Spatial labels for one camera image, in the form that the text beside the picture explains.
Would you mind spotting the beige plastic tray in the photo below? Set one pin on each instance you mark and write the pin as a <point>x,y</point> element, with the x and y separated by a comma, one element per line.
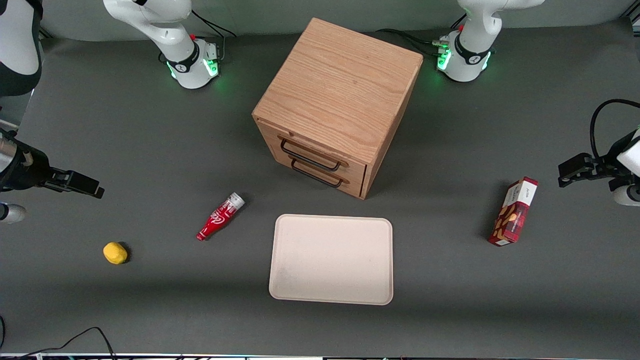
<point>331,260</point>

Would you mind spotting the wooden drawer cabinet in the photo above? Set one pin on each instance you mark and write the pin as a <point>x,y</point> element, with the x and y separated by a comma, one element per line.
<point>345,80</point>

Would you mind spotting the red snack box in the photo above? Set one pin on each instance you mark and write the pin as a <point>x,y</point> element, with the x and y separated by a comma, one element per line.
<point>515,212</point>

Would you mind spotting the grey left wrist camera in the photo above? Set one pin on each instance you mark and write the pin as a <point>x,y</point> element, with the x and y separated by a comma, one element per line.
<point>627,195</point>

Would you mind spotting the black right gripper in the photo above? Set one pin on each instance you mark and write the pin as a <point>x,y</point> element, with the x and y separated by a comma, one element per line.
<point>22,170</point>

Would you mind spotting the yellow lemon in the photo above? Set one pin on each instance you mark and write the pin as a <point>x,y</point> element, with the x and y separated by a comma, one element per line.
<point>115,253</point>

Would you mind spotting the red cola bottle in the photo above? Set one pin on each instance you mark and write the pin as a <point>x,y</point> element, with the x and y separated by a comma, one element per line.
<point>218,217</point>

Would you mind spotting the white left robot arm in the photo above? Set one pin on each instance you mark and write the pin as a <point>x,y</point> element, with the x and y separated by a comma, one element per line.
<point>470,50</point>

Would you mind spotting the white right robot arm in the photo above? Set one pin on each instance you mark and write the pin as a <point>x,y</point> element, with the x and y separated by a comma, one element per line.
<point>170,40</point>

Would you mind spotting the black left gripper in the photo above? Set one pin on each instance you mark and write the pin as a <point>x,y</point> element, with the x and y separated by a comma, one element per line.
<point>603,168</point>

